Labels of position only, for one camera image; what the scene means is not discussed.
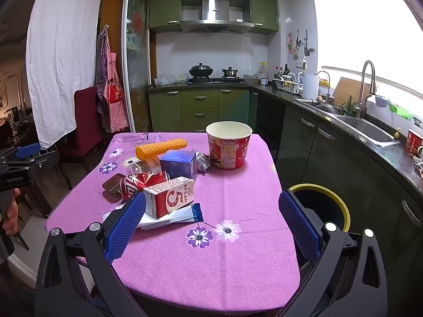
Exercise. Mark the clear plastic cup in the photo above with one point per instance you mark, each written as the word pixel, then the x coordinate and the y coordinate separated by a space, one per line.
pixel 145 165

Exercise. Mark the yellow rimmed trash bin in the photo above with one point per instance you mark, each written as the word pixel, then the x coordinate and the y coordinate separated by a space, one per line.
pixel 333 193

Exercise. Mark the hanging kitchen utensil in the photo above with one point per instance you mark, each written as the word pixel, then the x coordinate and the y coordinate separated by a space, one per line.
pixel 295 51

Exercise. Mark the silver snack wrapper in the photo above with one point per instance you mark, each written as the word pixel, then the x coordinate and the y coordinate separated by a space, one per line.
pixel 202 163

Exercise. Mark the gas stove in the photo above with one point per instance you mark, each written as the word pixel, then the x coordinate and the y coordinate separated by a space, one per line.
pixel 214 81

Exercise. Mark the oil bottle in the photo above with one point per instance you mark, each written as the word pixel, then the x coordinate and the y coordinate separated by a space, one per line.
pixel 262 71

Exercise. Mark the white mug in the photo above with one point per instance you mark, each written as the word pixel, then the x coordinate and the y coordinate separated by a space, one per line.
pixel 420 151
pixel 263 81

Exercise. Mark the orange honeycomb roll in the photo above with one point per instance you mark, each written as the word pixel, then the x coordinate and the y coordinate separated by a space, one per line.
pixel 162 148

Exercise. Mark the steel pot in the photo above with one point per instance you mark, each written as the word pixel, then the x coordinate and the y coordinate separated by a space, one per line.
pixel 230 72

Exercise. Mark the steel sink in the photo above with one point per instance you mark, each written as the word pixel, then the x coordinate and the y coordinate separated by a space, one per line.
pixel 366 128

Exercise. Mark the blue cardboard box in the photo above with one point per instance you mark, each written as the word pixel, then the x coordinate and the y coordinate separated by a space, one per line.
pixel 176 165

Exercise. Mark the red paper bucket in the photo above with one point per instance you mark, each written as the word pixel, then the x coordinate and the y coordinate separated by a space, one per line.
pixel 228 152

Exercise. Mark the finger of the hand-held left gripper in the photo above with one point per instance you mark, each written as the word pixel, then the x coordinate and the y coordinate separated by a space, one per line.
pixel 28 150

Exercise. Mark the black wok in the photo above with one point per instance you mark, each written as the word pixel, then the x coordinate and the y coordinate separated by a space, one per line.
pixel 201 70

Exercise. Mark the dark stone countertop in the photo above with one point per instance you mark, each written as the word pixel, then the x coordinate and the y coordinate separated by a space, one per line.
pixel 396 155

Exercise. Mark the dark green base cabinets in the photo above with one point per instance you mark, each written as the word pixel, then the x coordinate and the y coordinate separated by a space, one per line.
pixel 347 158

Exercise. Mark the red covered chair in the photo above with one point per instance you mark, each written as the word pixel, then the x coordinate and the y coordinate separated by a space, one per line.
pixel 84 115

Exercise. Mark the steel range hood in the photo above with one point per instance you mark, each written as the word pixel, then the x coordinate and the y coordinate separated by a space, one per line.
pixel 214 10

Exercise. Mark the white hanging sheet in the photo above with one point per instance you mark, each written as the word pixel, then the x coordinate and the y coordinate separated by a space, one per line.
pixel 62 56

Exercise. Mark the white paper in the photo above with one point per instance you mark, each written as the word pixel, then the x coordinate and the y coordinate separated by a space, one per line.
pixel 150 226

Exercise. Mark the purple checkered apron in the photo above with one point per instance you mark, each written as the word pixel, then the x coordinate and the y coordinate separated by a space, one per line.
pixel 100 69

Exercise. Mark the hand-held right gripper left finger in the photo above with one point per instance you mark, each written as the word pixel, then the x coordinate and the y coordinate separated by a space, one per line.
pixel 127 224

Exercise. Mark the glass sliding door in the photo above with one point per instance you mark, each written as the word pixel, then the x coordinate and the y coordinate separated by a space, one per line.
pixel 137 56

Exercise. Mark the person's left hand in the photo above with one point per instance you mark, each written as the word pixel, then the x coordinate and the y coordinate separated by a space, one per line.
pixel 11 214

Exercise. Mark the wooden cutting board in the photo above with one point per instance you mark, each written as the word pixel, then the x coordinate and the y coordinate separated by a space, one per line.
pixel 347 90

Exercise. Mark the green vegetables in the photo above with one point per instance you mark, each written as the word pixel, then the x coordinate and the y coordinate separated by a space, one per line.
pixel 347 107

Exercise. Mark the hanging spatula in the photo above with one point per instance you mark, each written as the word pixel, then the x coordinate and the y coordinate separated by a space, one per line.
pixel 306 51

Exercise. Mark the green plastic holder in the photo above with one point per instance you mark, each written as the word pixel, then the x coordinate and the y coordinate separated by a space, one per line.
pixel 400 110

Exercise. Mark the dish rack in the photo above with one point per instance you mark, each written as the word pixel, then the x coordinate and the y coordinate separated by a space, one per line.
pixel 286 84

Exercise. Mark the red paper cup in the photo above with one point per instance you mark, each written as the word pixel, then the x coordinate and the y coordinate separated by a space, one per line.
pixel 413 140

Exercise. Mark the steel faucet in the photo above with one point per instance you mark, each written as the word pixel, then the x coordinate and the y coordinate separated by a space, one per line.
pixel 366 69

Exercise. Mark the yellow container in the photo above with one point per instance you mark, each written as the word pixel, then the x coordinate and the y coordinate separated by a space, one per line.
pixel 325 82

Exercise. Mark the purple floral tablecloth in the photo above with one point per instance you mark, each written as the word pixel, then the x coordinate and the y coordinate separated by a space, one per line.
pixel 214 254

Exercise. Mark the green wall cabinets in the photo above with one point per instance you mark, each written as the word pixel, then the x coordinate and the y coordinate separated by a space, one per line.
pixel 165 6

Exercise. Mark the red checkered apron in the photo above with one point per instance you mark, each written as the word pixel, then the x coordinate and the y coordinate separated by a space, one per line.
pixel 114 99

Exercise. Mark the red soda can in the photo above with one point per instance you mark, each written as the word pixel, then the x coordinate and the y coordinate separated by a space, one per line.
pixel 138 183

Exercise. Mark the red white milk carton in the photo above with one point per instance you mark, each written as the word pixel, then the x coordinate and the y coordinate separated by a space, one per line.
pixel 168 198

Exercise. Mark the green base cabinet with drawers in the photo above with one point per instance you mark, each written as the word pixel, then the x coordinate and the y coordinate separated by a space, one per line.
pixel 198 105

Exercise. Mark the crumpled cloth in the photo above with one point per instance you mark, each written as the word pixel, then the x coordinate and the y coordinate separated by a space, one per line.
pixel 419 168

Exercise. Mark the pink wall hanging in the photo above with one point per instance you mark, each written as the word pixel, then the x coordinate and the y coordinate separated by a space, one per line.
pixel 289 41

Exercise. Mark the plastic bags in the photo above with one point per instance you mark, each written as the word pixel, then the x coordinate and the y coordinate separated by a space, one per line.
pixel 165 80

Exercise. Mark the purple basket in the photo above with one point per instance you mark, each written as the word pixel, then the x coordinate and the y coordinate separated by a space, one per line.
pixel 381 100

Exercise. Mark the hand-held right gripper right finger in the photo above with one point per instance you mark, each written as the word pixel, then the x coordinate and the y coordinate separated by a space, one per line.
pixel 297 224

